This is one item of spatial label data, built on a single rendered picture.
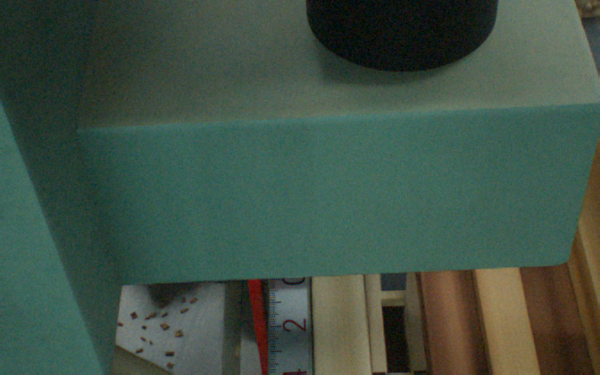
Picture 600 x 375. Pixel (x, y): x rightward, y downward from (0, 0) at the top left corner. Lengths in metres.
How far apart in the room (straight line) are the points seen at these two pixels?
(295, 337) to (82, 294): 0.11
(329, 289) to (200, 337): 0.18
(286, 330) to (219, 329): 0.19
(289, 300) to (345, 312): 0.02
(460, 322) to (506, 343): 0.02
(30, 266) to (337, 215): 0.09
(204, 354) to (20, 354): 0.26
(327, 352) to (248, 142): 0.11
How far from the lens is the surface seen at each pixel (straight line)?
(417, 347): 0.36
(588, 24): 0.56
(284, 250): 0.29
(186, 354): 0.53
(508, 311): 0.36
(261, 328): 0.38
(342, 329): 0.35
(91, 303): 0.27
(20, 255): 0.24
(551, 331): 0.36
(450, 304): 0.36
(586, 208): 0.36
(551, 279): 0.37
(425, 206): 0.28
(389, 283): 0.36
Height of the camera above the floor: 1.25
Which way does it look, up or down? 48 degrees down
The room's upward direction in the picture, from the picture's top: 4 degrees counter-clockwise
